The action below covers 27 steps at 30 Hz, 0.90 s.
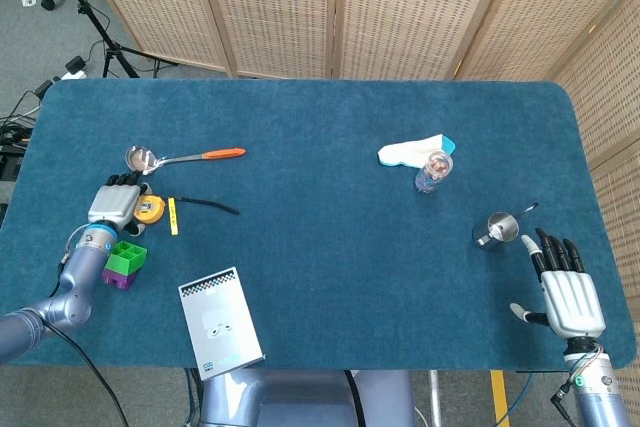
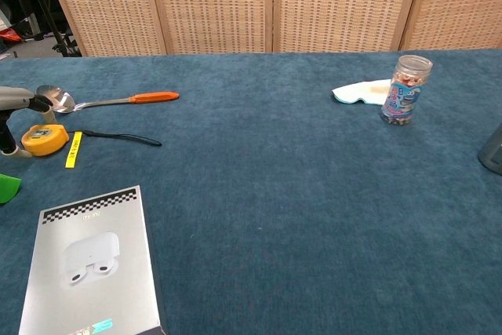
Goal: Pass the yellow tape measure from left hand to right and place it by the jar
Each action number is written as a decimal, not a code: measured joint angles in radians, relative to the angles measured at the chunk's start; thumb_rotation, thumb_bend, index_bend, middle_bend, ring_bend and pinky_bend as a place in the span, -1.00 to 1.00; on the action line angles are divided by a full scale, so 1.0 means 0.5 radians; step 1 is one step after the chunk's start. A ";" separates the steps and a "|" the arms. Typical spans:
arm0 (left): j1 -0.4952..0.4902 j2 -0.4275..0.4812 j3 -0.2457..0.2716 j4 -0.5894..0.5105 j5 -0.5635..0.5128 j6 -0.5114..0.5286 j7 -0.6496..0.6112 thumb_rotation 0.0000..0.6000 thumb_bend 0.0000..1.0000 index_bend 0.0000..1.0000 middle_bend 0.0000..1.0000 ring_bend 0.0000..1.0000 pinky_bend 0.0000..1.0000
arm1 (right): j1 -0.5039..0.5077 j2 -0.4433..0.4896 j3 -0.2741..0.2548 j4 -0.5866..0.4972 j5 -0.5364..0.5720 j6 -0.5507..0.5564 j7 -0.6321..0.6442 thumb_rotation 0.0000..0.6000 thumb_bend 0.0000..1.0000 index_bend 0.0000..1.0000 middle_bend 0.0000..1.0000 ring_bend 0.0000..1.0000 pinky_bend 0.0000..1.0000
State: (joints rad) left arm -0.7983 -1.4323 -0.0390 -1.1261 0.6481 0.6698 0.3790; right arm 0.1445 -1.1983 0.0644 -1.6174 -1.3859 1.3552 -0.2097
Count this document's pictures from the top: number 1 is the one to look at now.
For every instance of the wicker folding screen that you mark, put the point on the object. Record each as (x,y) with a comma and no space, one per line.
(275,7)

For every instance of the silver earbuds retail box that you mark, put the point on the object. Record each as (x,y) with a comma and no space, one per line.
(220,322)

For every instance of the green and purple plastic block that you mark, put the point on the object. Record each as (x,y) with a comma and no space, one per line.
(125,259)

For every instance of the metal table leg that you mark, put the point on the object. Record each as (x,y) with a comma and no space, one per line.
(435,397)

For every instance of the blue-grey robot torso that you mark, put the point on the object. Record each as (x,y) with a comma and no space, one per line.
(300,397)

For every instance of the white sock with blue toe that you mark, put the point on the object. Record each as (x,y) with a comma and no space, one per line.
(410,152)

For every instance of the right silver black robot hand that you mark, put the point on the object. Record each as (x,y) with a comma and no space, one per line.
(570,297)

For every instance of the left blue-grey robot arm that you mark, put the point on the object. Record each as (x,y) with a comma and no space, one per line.
(75,267)

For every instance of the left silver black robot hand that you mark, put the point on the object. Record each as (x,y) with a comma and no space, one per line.
(115,202)

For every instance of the black tripod stand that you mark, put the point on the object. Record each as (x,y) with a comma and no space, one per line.
(112,49)

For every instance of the small steel pitcher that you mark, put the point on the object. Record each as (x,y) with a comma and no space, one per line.
(495,232)

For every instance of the blue table mat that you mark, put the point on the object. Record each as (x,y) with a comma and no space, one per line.
(325,247)

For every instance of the white power strip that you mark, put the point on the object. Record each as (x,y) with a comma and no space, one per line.
(75,67)

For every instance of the clear plastic candy jar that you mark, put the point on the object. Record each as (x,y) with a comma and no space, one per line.
(432,172)

